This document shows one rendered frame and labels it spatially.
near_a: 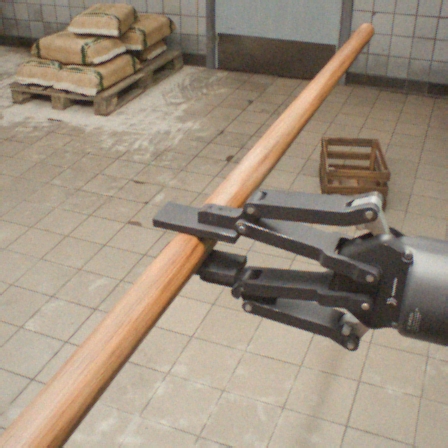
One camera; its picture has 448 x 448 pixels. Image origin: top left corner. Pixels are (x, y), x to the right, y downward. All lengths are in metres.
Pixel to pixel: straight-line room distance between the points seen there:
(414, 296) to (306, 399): 1.60
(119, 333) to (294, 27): 4.47
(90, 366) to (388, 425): 1.66
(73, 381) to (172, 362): 1.76
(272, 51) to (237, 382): 3.30
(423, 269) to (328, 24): 4.34
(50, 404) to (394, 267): 0.25
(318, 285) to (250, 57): 4.52
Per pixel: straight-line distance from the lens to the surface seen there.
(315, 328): 0.49
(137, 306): 0.41
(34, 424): 0.34
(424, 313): 0.43
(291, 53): 4.85
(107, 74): 4.19
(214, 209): 0.47
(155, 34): 4.76
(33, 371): 2.16
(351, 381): 2.09
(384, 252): 0.44
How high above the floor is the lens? 1.46
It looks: 31 degrees down
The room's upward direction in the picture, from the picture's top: straight up
